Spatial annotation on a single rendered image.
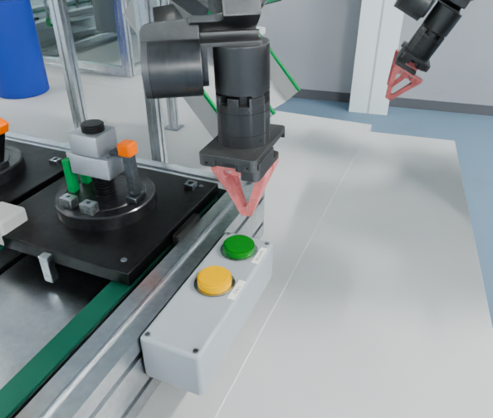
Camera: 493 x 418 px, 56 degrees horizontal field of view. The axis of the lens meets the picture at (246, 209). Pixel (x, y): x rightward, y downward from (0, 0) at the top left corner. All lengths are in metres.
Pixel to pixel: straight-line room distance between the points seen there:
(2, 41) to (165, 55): 1.12
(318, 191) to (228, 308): 0.48
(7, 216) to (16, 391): 0.26
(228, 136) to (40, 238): 0.30
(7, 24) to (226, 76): 1.13
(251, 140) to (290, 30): 3.60
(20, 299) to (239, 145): 0.34
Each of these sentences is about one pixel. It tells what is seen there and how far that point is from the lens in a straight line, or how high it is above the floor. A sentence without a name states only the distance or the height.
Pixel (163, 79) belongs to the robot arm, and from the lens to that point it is 0.47.
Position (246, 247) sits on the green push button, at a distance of 0.59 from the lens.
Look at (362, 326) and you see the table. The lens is 0.66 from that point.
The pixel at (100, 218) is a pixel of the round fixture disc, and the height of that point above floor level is 0.99.
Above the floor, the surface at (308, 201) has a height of 0.86.
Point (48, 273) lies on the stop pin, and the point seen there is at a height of 0.94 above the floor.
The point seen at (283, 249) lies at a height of 0.86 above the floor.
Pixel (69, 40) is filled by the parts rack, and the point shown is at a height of 1.14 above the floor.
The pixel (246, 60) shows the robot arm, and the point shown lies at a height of 1.21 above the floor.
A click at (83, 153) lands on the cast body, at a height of 1.06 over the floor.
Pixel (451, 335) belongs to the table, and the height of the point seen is 0.86.
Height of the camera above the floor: 1.32
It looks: 32 degrees down
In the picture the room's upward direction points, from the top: straight up
